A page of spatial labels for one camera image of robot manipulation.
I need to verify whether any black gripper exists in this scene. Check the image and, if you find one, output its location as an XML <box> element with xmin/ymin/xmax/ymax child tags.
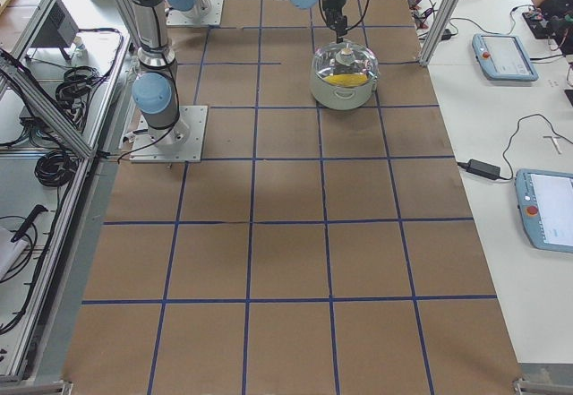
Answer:
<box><xmin>321</xmin><ymin>0</ymin><xmax>348</xmax><ymax>43</ymax></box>

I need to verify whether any glass pot lid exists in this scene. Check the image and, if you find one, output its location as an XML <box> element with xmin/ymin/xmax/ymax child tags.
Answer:
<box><xmin>312</xmin><ymin>40</ymin><xmax>379</xmax><ymax>82</ymax></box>

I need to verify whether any yellow corn cob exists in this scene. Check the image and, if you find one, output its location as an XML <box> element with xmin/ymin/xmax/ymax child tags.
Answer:
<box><xmin>323</xmin><ymin>73</ymin><xmax>369</xmax><ymax>88</ymax></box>

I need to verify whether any pale green cooking pot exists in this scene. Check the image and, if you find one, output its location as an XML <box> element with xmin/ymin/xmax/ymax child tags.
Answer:
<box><xmin>310</xmin><ymin>66</ymin><xmax>379</xmax><ymax>111</ymax></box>

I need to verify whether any blue teach pendant far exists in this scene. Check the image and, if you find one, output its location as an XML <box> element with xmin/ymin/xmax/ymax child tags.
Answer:
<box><xmin>472</xmin><ymin>34</ymin><xmax>538</xmax><ymax>82</ymax></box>

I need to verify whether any blue teach pendant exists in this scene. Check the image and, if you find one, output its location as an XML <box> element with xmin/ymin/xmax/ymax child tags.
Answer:
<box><xmin>515</xmin><ymin>169</ymin><xmax>572</xmax><ymax>253</ymax></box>
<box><xmin>472</xmin><ymin>34</ymin><xmax>538</xmax><ymax>82</ymax></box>

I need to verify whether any black power adapter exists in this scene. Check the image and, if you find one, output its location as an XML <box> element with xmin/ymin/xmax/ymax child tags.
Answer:
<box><xmin>466</xmin><ymin>159</ymin><xmax>500</xmax><ymax>180</ymax></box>

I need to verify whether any blue teach pendant near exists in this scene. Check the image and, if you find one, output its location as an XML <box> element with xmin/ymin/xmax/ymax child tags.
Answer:
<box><xmin>515</xmin><ymin>169</ymin><xmax>572</xmax><ymax>253</ymax></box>

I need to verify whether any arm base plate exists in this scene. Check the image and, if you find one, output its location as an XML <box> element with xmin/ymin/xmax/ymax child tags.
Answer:
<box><xmin>128</xmin><ymin>105</ymin><xmax>208</xmax><ymax>163</ymax></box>
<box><xmin>166</xmin><ymin>0</ymin><xmax>224</xmax><ymax>28</ymax></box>

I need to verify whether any aluminium frame post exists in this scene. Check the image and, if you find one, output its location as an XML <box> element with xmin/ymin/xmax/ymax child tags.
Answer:
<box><xmin>418</xmin><ymin>0</ymin><xmax>459</xmax><ymax>66</ymax></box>

